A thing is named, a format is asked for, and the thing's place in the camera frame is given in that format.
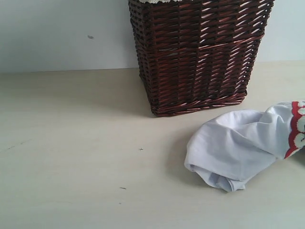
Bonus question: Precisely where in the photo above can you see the white t-shirt red lettering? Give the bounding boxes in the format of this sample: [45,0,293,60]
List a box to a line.
[184,101,305,192]

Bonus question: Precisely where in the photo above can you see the dark brown wicker basket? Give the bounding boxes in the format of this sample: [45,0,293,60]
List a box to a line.
[128,0,274,116]

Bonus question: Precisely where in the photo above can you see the white lace basket liner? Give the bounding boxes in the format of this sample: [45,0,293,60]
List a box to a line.
[139,0,182,4]

